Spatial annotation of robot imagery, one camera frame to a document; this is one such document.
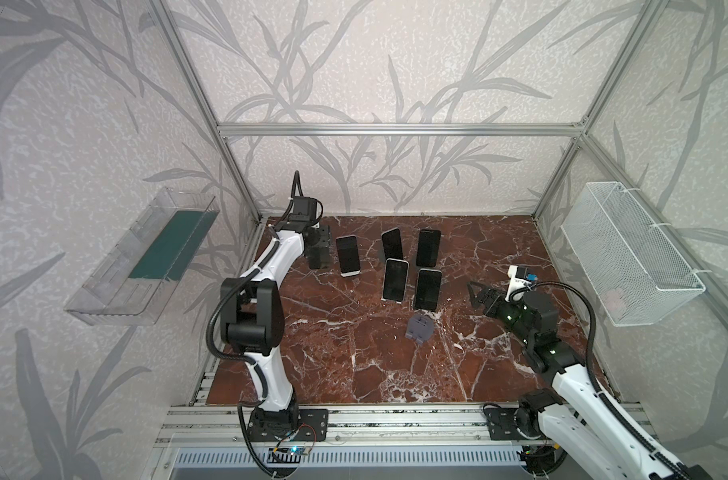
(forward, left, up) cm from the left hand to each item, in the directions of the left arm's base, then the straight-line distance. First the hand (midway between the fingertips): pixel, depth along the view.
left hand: (321, 225), depth 95 cm
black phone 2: (+1, -36, -12) cm, 38 cm away
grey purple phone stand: (-28, -32, -15) cm, 45 cm away
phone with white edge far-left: (-6, -9, -10) cm, 15 cm away
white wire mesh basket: (-30, -74, +19) cm, 82 cm away
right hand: (-21, -46, +3) cm, 51 cm away
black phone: (-4, -23, -5) cm, 24 cm away
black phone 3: (-13, -35, -17) cm, 41 cm away
